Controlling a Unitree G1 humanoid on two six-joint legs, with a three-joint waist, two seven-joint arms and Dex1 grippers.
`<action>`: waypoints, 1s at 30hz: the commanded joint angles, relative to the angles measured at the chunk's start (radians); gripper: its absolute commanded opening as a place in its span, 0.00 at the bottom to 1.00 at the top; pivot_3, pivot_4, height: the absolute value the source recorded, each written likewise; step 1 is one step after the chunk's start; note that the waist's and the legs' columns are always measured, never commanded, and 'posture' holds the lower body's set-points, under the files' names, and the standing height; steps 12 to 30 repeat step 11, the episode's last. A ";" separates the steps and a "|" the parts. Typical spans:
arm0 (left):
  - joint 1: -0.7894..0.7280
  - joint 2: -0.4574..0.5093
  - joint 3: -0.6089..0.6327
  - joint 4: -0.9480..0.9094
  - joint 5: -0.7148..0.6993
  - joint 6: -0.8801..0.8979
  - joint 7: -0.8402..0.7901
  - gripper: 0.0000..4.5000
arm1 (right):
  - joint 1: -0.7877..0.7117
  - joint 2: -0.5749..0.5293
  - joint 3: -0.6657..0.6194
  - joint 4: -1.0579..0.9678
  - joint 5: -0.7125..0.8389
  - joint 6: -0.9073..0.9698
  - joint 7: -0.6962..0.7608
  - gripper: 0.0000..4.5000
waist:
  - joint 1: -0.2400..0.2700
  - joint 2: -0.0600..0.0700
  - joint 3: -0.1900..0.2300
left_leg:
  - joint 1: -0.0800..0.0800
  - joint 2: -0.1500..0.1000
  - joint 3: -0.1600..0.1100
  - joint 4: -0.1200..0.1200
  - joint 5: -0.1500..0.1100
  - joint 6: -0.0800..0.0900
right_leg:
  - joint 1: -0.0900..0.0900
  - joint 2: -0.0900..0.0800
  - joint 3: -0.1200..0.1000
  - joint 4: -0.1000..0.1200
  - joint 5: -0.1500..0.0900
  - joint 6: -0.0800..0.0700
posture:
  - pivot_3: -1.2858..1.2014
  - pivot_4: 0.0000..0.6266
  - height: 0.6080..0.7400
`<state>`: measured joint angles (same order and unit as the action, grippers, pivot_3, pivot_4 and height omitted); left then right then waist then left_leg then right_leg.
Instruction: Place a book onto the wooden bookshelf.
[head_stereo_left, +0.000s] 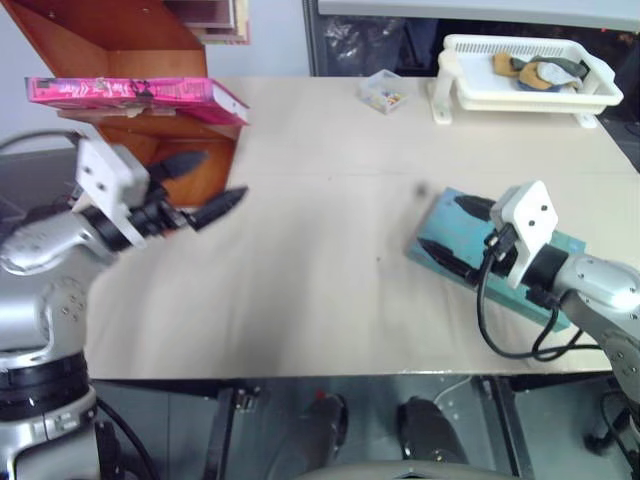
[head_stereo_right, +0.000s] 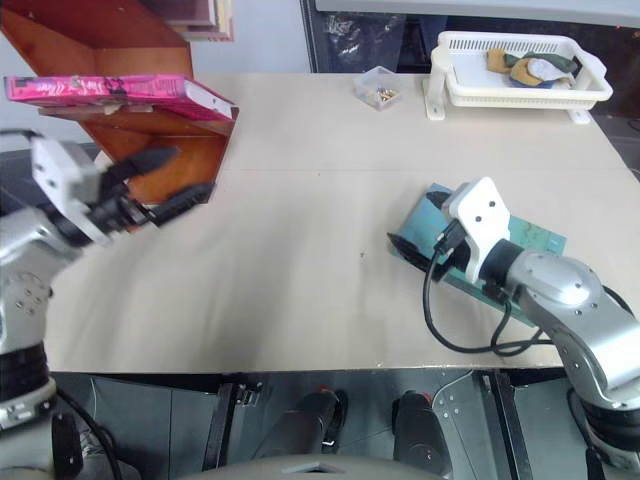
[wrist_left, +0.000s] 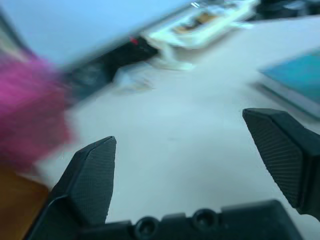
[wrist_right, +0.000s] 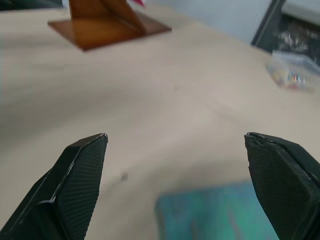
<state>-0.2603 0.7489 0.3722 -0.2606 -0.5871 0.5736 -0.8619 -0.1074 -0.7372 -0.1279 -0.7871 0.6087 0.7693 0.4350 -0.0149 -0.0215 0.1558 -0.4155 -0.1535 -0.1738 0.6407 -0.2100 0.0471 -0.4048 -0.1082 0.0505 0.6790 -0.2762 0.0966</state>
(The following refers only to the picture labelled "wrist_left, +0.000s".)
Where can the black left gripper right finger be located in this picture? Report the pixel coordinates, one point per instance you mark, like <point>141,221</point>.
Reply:
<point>282,155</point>

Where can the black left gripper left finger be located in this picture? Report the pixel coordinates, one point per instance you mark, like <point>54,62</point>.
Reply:
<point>92,180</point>

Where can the wooden bookshelf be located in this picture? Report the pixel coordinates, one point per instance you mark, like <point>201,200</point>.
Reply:
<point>17,200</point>

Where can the teal cover book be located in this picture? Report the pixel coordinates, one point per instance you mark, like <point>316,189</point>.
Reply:
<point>297,75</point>

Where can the pink fuzzy object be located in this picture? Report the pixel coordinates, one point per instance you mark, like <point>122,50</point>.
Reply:
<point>27,110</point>

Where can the black device with red button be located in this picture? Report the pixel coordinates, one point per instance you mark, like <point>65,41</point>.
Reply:
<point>117,58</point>

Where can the white tray with items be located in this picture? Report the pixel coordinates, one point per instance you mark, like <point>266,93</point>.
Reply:
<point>200,25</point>

